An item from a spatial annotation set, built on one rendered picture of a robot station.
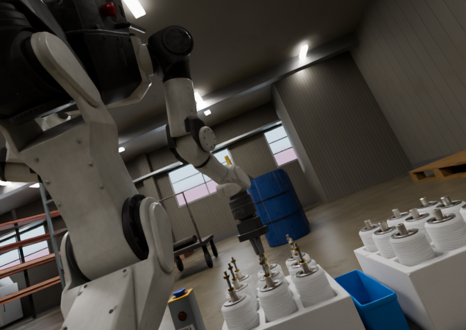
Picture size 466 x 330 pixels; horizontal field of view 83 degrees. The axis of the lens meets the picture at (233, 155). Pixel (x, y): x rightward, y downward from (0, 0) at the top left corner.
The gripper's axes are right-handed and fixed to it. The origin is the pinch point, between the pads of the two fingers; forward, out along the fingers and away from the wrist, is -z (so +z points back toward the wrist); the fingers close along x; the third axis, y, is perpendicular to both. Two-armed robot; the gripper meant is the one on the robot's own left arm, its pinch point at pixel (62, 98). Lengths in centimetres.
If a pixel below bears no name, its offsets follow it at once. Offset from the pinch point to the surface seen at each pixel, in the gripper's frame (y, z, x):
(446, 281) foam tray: 22, 119, 93
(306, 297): 0, 105, 68
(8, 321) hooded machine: -802, -373, -65
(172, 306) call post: -24, 88, 39
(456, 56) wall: 137, -87, 421
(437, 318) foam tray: 14, 124, 90
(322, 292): 3, 106, 71
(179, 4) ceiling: 53, -240, 97
